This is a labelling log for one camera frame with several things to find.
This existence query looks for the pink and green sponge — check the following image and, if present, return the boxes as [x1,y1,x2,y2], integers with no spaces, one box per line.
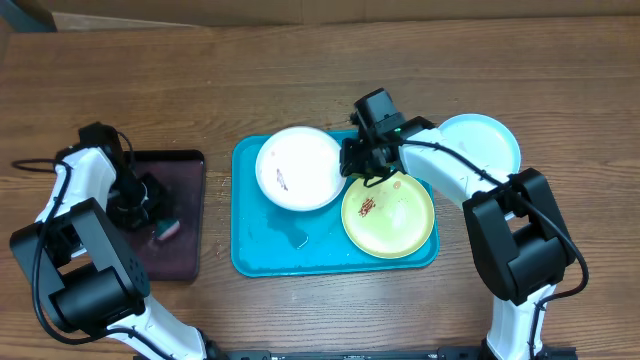
[155,218,180,241]

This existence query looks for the white round plate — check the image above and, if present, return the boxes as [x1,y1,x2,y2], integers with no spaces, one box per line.
[255,126,346,212]

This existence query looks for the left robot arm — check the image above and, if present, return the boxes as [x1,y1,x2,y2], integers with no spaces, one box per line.
[10,122,225,359]

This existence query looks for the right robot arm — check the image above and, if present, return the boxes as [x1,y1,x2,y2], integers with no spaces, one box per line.
[340,113,589,359]

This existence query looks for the black square water tray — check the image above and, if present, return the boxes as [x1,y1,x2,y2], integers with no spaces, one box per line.
[121,150,206,282]

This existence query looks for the blue plastic tray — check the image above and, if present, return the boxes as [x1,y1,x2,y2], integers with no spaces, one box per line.
[231,135,440,277]

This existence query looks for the yellow round plate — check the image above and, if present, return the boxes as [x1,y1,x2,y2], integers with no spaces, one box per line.
[341,173,436,259]

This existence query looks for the light blue round plate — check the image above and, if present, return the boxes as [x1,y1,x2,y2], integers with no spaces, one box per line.
[439,113,522,174]

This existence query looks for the brown cardboard backdrop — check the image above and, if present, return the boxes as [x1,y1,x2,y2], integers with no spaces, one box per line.
[1,0,639,32]

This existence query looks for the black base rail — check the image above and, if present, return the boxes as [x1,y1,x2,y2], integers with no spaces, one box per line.
[219,345,493,360]

